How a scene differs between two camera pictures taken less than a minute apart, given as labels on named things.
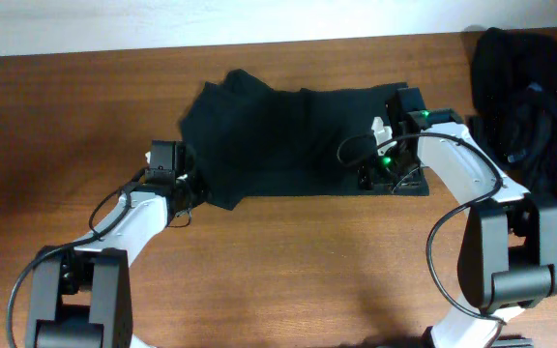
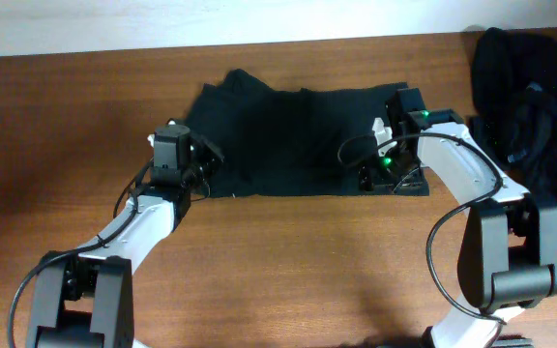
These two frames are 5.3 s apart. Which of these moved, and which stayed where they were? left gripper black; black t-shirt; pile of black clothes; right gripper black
Moved: left gripper black
Stayed: right gripper black; pile of black clothes; black t-shirt
